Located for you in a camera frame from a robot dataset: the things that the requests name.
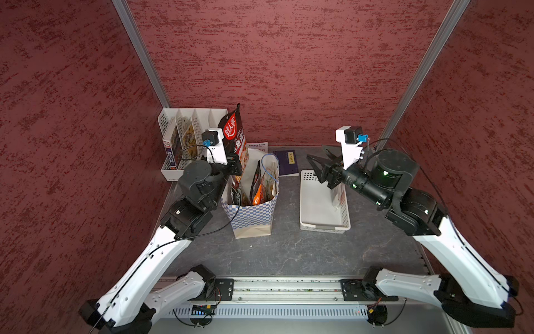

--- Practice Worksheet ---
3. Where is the black red condiment packet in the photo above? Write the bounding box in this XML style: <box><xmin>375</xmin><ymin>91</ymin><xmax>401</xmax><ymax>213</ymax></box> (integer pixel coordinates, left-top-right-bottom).
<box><xmin>218</xmin><ymin>104</ymin><xmax>249</xmax><ymax>170</ymax></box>

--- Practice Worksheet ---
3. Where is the orange condiment packet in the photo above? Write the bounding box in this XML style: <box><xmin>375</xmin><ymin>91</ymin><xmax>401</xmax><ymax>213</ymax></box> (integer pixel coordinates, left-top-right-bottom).
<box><xmin>250</xmin><ymin>180</ymin><xmax>266</xmax><ymax>206</ymax></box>

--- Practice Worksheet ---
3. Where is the white blue checkered paper bag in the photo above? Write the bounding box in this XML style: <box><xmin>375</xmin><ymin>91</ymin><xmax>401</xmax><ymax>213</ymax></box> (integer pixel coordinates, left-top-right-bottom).
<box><xmin>221</xmin><ymin>149</ymin><xmax>280</xmax><ymax>239</ymax></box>

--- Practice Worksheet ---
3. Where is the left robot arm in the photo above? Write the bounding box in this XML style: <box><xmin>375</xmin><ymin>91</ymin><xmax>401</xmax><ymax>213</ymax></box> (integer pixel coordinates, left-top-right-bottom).
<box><xmin>79</xmin><ymin>154</ymin><xmax>242</xmax><ymax>333</ymax></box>

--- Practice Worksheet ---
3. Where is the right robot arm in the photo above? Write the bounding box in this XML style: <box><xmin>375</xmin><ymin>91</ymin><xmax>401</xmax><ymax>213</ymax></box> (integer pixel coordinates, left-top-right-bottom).
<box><xmin>307</xmin><ymin>149</ymin><xmax>520</xmax><ymax>328</ymax></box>

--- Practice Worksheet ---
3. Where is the dark navy notebook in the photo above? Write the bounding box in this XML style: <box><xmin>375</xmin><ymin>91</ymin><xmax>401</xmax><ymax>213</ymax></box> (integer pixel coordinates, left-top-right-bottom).
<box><xmin>273</xmin><ymin>150</ymin><xmax>299</xmax><ymax>177</ymax></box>

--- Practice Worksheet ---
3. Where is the white plastic tray basket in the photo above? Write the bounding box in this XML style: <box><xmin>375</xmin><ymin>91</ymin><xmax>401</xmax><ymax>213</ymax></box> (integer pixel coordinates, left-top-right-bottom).
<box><xmin>299</xmin><ymin>170</ymin><xmax>351</xmax><ymax>234</ymax></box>

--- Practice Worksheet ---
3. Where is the white booklet with text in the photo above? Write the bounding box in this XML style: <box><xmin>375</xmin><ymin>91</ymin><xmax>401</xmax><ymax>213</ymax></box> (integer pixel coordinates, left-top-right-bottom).
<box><xmin>247</xmin><ymin>142</ymin><xmax>268</xmax><ymax>153</ymax></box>

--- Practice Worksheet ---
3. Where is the yellow magazine in rack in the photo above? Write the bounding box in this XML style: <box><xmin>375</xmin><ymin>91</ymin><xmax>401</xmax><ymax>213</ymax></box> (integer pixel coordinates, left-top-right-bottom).
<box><xmin>179</xmin><ymin>118</ymin><xmax>197</xmax><ymax>159</ymax></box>

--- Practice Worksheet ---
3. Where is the white file organizer rack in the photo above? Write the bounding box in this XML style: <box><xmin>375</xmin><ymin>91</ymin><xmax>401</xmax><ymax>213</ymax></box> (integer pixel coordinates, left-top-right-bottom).
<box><xmin>158</xmin><ymin>108</ymin><xmax>228</xmax><ymax>182</ymax></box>

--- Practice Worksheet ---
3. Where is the blue white book in rack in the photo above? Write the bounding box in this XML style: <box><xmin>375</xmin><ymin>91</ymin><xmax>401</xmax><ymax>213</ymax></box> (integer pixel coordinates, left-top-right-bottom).
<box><xmin>162</xmin><ymin>118</ymin><xmax>180</xmax><ymax>170</ymax></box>

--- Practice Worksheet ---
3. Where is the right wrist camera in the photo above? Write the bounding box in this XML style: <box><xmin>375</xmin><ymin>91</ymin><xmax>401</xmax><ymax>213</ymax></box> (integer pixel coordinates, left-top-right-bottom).
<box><xmin>335</xmin><ymin>126</ymin><xmax>369</xmax><ymax>170</ymax></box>

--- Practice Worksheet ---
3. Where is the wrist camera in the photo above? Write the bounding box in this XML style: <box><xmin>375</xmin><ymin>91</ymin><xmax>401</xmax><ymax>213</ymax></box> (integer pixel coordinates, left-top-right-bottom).
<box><xmin>202</xmin><ymin>128</ymin><xmax>228</xmax><ymax>165</ymax></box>
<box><xmin>335</xmin><ymin>126</ymin><xmax>369</xmax><ymax>170</ymax></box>

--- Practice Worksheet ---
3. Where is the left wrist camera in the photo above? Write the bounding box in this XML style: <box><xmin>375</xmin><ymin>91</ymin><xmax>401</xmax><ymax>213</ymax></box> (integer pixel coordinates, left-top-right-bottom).
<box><xmin>202</xmin><ymin>128</ymin><xmax>228</xmax><ymax>165</ymax></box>

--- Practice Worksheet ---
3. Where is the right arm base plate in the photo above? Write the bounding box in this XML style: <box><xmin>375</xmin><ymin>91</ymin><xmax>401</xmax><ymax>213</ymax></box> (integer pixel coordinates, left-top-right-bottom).
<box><xmin>339</xmin><ymin>279</ymin><xmax>399</xmax><ymax>303</ymax></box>

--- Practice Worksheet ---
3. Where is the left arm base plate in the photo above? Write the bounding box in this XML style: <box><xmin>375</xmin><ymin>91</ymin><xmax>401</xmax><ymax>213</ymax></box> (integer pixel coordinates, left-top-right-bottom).
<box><xmin>195</xmin><ymin>278</ymin><xmax>235</xmax><ymax>302</ymax></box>

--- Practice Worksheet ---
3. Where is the aluminium rail base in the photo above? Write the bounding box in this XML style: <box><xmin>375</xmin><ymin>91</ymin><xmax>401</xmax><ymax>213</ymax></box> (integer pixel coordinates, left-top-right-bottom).
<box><xmin>154</xmin><ymin>275</ymin><xmax>441</xmax><ymax>326</ymax></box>

